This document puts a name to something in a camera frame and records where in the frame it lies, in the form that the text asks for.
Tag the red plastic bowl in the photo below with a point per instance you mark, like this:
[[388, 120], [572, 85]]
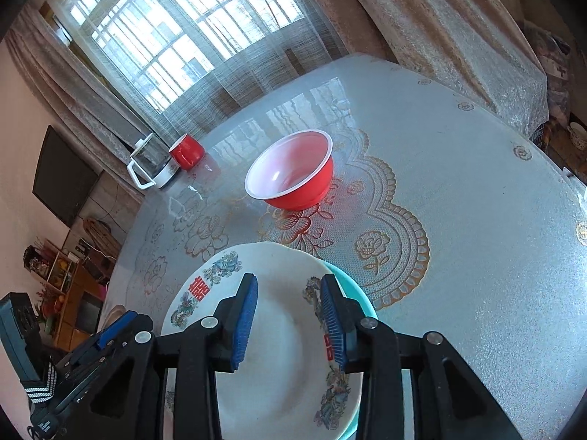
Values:
[[293, 169]]

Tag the beige curtain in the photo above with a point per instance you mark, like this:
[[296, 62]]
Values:
[[78, 101], [440, 32]]

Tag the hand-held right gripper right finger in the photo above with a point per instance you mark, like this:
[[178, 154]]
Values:
[[331, 325]]

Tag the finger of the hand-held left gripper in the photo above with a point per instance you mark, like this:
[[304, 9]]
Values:
[[114, 327]]

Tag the gold lace table mat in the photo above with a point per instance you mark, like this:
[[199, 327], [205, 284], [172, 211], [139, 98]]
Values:
[[380, 247]]

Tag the white patterned cup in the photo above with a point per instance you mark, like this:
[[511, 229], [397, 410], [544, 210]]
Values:
[[578, 135]]

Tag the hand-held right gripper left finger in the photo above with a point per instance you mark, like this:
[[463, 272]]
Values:
[[243, 325]]

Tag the sheer white curtain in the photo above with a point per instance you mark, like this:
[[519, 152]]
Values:
[[257, 78]]

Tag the wooden cabinet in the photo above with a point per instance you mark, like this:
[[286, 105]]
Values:
[[73, 293]]

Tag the barred window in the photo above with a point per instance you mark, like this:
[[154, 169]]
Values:
[[183, 23]]

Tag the white glass kettle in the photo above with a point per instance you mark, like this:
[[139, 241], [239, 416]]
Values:
[[153, 165]]

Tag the teal plate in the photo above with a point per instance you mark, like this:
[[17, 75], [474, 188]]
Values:
[[355, 295]]

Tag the black television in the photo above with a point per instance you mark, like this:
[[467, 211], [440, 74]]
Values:
[[64, 176]]

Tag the red mug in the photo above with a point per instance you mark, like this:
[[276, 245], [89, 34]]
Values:
[[185, 151]]

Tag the white dragon print plate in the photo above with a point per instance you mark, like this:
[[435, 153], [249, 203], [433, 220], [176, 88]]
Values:
[[279, 366]]

